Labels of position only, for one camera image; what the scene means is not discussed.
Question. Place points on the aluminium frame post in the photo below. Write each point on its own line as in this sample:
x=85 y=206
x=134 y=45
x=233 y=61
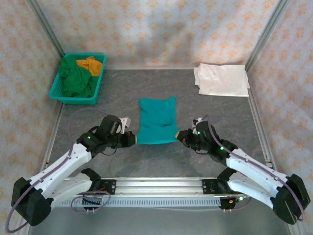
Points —
x=46 y=29
x=266 y=31

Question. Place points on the teal t-shirt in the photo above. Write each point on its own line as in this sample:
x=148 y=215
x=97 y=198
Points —
x=157 y=120

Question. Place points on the small green circuit board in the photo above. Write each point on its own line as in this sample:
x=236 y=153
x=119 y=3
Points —
x=240 y=198

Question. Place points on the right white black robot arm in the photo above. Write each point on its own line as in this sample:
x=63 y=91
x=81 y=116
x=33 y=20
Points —
x=252 y=169

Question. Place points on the white folded t-shirt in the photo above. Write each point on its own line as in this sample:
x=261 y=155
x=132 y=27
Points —
x=222 y=78

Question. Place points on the aluminium mounting rail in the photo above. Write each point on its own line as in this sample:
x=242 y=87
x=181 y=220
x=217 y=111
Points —
x=159 y=186

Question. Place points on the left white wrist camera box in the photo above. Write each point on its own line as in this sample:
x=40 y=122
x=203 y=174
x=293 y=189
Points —
x=125 y=123

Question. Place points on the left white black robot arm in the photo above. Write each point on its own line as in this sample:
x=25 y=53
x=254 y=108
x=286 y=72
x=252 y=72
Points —
x=61 y=164

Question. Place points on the aluminium table side rail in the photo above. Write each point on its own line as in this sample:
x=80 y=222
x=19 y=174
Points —
x=255 y=107

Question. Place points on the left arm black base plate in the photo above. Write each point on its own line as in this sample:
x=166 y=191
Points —
x=110 y=187

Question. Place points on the green t-shirt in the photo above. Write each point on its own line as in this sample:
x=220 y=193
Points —
x=73 y=78

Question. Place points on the aluminium table edge bar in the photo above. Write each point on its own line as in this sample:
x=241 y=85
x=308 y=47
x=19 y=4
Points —
x=151 y=68

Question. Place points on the teal plastic basket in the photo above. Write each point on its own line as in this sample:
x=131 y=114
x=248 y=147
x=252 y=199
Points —
x=55 y=94

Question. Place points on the orange t-shirt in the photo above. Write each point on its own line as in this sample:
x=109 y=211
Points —
x=91 y=65

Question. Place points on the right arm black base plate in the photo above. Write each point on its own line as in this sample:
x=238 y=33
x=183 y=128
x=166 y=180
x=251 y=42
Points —
x=210 y=187

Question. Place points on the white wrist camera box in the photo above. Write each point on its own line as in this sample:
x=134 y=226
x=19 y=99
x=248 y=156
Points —
x=197 y=122
x=125 y=123

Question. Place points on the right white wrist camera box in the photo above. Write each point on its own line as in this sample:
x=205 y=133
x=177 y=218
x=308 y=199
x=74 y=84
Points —
x=197 y=122

